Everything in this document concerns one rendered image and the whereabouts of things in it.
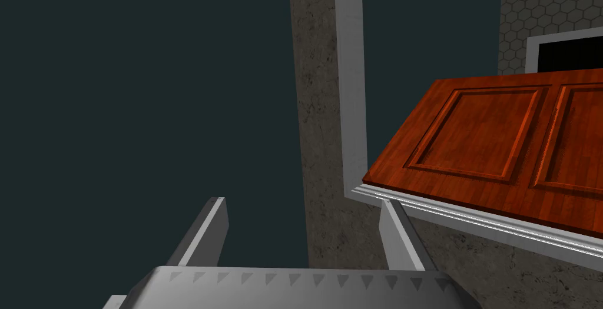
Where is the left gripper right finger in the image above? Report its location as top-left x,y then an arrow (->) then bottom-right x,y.
379,199 -> 439,272

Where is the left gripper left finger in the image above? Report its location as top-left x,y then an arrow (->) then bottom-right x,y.
165,196 -> 230,268

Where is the brown wooden panelled door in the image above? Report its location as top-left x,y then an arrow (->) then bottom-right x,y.
362,68 -> 603,241

